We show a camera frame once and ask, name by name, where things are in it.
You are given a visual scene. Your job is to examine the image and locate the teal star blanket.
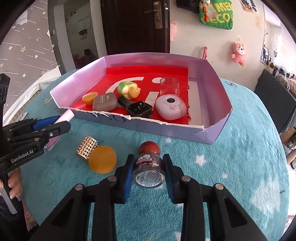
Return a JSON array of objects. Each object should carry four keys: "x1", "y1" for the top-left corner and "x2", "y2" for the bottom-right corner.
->
[{"x1": 21, "y1": 79, "x2": 289, "y2": 240}]

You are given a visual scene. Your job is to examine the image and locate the brown earbuds case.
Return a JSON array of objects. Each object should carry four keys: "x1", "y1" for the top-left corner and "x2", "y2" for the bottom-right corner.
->
[{"x1": 92, "y1": 93, "x2": 118, "y2": 111}]

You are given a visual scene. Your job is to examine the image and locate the dark side table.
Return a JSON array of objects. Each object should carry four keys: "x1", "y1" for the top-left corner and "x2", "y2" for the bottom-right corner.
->
[{"x1": 254, "y1": 69, "x2": 295, "y2": 133}]

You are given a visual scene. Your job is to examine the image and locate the pink nail polish bottle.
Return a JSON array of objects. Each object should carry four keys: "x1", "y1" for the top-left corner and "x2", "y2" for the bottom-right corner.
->
[{"x1": 45, "y1": 109, "x2": 74, "y2": 151}]

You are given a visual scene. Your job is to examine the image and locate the green yellow toy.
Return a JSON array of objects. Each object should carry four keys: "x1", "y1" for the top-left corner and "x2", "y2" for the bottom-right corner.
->
[{"x1": 117, "y1": 81, "x2": 141, "y2": 100}]

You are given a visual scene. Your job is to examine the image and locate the black square bottle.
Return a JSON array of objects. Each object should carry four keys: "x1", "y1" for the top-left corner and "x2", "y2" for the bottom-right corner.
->
[{"x1": 117, "y1": 96, "x2": 152, "y2": 118}]

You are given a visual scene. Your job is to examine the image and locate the clear glass cup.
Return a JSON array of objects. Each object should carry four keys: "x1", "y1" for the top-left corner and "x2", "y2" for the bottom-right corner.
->
[{"x1": 159, "y1": 77, "x2": 180, "y2": 95}]

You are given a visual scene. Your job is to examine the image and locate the pink hanging stick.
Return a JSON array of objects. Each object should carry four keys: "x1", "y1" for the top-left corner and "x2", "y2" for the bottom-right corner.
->
[{"x1": 202, "y1": 46, "x2": 208, "y2": 60}]

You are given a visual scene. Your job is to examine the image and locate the pink white round device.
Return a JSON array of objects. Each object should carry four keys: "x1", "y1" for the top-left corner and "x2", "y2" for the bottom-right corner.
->
[{"x1": 155, "y1": 94, "x2": 187, "y2": 121}]

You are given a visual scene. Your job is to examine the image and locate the dark brown wooden door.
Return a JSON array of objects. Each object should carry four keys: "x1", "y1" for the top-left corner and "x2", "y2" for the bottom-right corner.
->
[{"x1": 100, "y1": 0, "x2": 170, "y2": 55}]

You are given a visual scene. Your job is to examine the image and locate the green tote bag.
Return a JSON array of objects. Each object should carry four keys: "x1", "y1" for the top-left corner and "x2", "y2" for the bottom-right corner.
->
[{"x1": 199, "y1": 0, "x2": 233, "y2": 30}]

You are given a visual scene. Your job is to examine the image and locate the purple cardboard tray box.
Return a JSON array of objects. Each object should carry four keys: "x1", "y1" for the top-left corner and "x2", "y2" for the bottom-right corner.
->
[{"x1": 50, "y1": 53, "x2": 232, "y2": 144}]

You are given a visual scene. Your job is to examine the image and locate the brass door handle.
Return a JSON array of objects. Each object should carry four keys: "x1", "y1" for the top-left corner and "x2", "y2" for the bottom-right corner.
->
[{"x1": 144, "y1": 1, "x2": 163, "y2": 29}]

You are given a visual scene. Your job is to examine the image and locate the large orange round soap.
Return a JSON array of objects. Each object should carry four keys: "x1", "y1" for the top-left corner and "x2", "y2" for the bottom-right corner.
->
[{"x1": 88, "y1": 146, "x2": 117, "y2": 174}]

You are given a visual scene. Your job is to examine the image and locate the glitter jar red cap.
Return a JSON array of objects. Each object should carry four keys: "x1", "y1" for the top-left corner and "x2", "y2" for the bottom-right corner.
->
[{"x1": 133, "y1": 141, "x2": 165, "y2": 188}]

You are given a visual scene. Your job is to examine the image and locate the white plush keychain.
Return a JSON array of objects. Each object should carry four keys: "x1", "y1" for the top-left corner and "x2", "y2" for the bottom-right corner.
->
[{"x1": 199, "y1": 0, "x2": 211, "y2": 9}]

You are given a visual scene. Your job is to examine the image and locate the wall photo poster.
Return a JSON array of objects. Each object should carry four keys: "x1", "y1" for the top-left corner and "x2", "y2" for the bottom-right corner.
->
[{"x1": 240, "y1": 0, "x2": 258, "y2": 14}]

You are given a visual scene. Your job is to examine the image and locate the small orange soap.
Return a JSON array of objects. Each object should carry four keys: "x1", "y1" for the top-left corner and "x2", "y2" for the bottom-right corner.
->
[{"x1": 82, "y1": 92, "x2": 98, "y2": 105}]

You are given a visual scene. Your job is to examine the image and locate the red paper liner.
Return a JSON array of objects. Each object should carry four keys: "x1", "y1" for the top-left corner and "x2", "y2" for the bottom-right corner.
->
[{"x1": 70, "y1": 65, "x2": 192, "y2": 126}]

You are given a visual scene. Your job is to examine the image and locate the person's left hand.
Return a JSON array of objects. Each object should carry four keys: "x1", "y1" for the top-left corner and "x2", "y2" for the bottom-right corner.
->
[{"x1": 8, "y1": 167, "x2": 23, "y2": 199}]

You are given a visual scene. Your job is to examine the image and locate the pink plush toy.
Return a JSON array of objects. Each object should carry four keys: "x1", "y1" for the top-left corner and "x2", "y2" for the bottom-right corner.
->
[{"x1": 231, "y1": 42, "x2": 245, "y2": 66}]

